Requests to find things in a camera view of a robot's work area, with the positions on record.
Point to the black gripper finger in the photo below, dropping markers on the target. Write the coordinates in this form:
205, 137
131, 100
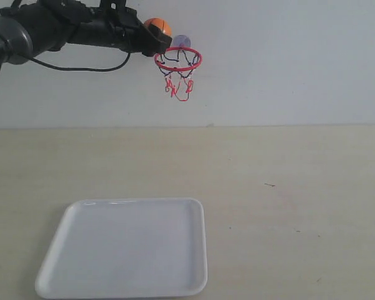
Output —
148, 44

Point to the small orange basketball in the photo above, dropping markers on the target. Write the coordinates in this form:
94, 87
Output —
158, 26

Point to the red mini basketball hoop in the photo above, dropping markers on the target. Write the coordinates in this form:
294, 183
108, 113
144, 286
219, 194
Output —
177, 65

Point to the white plastic tray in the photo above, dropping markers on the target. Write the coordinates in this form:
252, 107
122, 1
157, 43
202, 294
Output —
126, 249

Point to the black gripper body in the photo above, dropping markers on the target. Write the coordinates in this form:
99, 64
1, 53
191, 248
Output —
115, 25

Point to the clear suction cup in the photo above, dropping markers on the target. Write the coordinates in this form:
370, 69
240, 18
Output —
181, 41

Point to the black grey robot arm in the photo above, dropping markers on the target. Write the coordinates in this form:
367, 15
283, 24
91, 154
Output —
27, 30

